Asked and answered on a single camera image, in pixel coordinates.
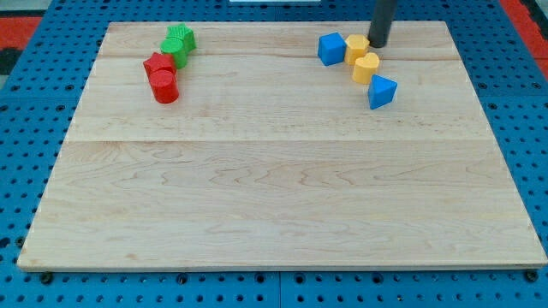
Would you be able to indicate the yellow heart block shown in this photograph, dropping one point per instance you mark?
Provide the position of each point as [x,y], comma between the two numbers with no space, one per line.
[365,67]

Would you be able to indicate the light wooden board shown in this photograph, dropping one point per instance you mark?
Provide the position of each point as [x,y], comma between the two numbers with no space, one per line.
[270,160]

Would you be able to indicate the blue cube block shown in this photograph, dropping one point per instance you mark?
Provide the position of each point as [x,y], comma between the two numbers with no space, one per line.
[332,48]

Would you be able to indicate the blue triangle block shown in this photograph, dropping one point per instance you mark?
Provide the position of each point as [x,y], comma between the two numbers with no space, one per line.
[381,91]

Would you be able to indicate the red cylinder block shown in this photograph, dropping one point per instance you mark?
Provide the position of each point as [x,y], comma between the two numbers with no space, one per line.
[164,86]

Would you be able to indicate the yellow pentagon block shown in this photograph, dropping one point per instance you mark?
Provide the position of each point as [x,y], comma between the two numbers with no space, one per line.
[356,47]

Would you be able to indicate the green cylinder block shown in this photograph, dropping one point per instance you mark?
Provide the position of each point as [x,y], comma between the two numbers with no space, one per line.
[175,47]

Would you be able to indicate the red star block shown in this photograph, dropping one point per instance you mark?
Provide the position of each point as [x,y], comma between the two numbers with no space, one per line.
[157,62]

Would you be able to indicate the green star block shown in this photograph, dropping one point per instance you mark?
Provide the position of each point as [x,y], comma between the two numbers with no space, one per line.
[184,33]

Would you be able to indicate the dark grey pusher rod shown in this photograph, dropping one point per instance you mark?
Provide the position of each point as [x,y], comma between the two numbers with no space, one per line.
[382,17]

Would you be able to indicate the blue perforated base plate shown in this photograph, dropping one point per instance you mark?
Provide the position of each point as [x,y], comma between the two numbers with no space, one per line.
[40,95]

